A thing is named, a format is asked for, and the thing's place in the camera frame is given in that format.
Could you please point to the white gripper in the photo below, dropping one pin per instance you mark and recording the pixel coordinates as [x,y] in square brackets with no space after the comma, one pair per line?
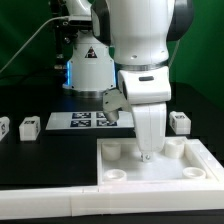
[147,93]

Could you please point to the white square tabletop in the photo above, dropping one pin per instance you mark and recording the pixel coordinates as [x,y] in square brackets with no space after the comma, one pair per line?
[119,160]

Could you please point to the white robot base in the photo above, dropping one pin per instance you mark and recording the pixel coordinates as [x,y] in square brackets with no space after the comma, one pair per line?
[88,69]

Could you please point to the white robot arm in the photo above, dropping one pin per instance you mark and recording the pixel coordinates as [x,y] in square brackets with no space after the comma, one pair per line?
[139,31]

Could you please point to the white marker sheet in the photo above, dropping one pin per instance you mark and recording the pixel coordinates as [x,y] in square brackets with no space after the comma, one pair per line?
[87,120]

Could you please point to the white L-shaped obstacle fence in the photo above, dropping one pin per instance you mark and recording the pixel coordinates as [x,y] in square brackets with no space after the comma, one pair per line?
[112,198]

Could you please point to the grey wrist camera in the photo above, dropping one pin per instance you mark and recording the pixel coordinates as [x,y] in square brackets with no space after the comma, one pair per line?
[113,101]

